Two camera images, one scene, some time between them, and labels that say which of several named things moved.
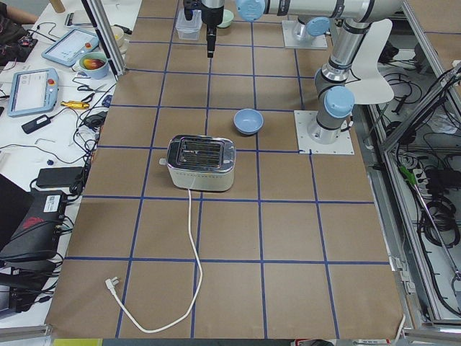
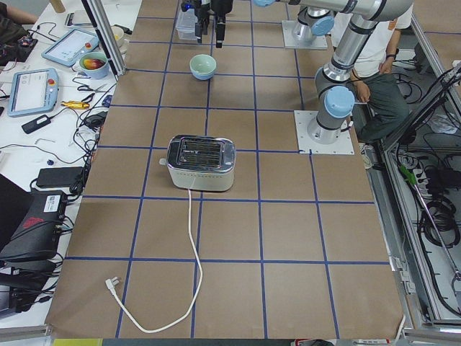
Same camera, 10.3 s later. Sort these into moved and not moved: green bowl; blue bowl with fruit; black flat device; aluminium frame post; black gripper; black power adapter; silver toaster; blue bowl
Moved: black gripper; green bowl; blue bowl
Not moved: blue bowl with fruit; black power adapter; black flat device; aluminium frame post; silver toaster
